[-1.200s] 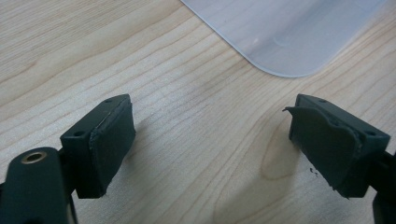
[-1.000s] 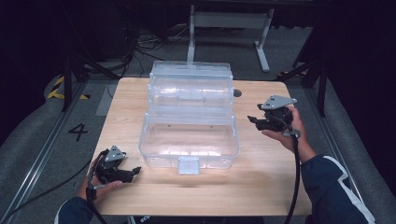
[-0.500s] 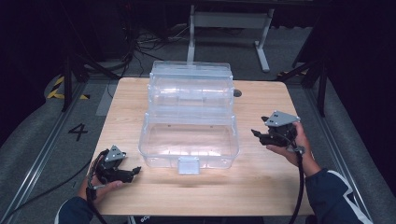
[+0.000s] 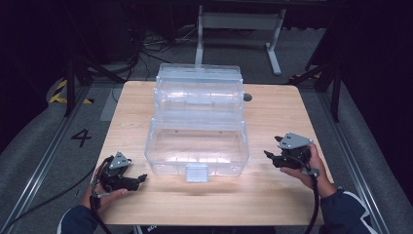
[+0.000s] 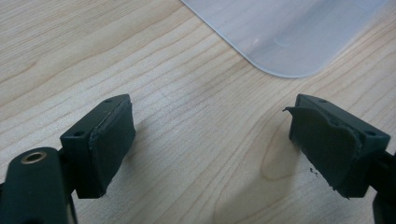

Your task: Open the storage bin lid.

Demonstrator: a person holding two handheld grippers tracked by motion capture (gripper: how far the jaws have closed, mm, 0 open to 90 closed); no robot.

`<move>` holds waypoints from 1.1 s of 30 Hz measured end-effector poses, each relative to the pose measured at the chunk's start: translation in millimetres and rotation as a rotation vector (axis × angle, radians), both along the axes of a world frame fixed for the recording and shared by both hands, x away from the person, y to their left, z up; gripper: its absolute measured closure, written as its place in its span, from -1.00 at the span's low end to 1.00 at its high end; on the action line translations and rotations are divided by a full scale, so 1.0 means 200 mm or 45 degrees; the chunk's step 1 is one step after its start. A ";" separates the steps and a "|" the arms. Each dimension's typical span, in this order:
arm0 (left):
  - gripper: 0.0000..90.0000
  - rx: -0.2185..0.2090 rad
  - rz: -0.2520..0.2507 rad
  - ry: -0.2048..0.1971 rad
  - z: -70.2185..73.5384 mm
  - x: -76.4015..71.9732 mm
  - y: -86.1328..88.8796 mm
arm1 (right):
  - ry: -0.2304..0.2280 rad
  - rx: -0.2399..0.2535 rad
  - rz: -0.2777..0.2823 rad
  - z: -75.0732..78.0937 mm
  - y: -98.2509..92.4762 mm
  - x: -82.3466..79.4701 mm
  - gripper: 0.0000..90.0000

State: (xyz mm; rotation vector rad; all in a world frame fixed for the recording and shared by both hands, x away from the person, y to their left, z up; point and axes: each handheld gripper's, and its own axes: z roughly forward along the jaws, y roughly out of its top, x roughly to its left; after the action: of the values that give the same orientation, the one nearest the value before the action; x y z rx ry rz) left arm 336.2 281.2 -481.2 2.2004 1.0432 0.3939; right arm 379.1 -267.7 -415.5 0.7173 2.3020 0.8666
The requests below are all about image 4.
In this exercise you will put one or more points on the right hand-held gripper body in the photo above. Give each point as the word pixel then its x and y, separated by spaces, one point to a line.
pixel 295 156

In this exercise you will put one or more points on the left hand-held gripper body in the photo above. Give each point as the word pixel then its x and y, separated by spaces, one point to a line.
pixel 113 180

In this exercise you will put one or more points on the clear plastic storage box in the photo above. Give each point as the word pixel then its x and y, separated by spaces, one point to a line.
pixel 198 149

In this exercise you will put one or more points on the person's left hand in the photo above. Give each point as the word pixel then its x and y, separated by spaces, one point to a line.
pixel 97 200

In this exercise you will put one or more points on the person's right hand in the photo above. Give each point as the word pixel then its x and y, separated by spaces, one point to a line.
pixel 319 182

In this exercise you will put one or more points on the white table leg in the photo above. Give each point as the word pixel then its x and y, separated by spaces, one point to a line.
pixel 138 230

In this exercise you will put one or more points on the black metal stand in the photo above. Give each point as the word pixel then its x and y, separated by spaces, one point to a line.
pixel 336 94
pixel 70 87

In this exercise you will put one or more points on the yellow black floor tape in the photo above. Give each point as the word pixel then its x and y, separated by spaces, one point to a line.
pixel 58 96

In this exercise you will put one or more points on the aluminium floor rail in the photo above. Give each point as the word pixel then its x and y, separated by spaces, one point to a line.
pixel 42 162
pixel 354 162

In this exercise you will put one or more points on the white metal desk frame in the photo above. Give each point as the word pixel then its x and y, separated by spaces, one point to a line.
pixel 240 21

